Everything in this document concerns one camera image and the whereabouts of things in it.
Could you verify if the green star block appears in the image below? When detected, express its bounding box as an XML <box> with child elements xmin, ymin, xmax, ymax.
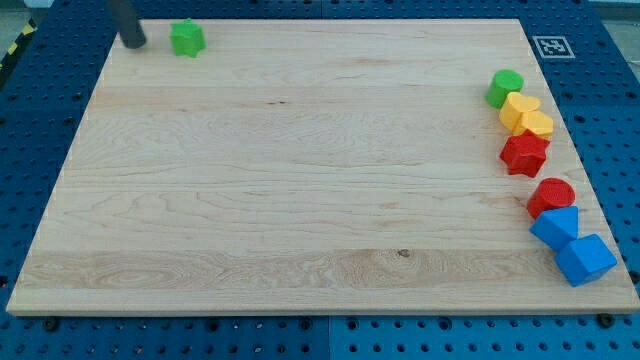
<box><xmin>169</xmin><ymin>18</ymin><xmax>206</xmax><ymax>58</ymax></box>

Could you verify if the wooden board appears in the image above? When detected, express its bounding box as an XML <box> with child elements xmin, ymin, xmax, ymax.
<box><xmin>7</xmin><ymin>19</ymin><xmax>639</xmax><ymax>317</ymax></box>

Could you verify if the red star block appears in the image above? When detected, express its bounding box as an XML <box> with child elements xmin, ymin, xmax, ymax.
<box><xmin>500</xmin><ymin>130</ymin><xmax>550</xmax><ymax>178</ymax></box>

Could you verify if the yellow heart block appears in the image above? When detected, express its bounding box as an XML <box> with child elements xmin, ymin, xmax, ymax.
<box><xmin>499</xmin><ymin>92</ymin><xmax>541</xmax><ymax>131</ymax></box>

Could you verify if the green cylinder block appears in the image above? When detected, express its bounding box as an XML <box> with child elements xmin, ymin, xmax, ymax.
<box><xmin>485</xmin><ymin>69</ymin><xmax>524</xmax><ymax>109</ymax></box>

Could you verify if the yellow hexagon block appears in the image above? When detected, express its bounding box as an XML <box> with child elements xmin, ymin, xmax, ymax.
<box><xmin>512</xmin><ymin>110</ymin><xmax>554</xmax><ymax>140</ymax></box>

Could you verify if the red cylinder block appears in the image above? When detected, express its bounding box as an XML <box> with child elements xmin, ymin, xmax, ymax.
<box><xmin>526</xmin><ymin>177</ymin><xmax>576</xmax><ymax>219</ymax></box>

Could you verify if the blue triangle block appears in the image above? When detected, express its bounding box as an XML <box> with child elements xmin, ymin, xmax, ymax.
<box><xmin>529</xmin><ymin>206</ymin><xmax>579</xmax><ymax>252</ymax></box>

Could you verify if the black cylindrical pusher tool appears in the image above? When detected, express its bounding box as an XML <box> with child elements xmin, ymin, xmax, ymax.
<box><xmin>106</xmin><ymin>0</ymin><xmax>146</xmax><ymax>49</ymax></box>

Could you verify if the white fiducial marker tag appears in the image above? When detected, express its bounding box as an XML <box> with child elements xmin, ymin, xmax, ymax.
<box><xmin>533</xmin><ymin>35</ymin><xmax>575</xmax><ymax>59</ymax></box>

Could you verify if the blue cube block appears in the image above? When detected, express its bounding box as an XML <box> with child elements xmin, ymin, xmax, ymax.
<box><xmin>555</xmin><ymin>234</ymin><xmax>618</xmax><ymax>287</ymax></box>

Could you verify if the black bolt left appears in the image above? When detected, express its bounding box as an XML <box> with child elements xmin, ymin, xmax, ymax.
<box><xmin>42</xmin><ymin>317</ymin><xmax>60</xmax><ymax>332</ymax></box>

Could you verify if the black bolt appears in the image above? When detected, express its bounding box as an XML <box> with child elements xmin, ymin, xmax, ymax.
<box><xmin>42</xmin><ymin>317</ymin><xmax>60</xmax><ymax>332</ymax></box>
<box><xmin>596</xmin><ymin>313</ymin><xmax>616</xmax><ymax>329</ymax></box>

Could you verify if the black bolt right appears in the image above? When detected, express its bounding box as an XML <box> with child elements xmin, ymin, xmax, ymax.
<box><xmin>596</xmin><ymin>313</ymin><xmax>616</xmax><ymax>329</ymax></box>

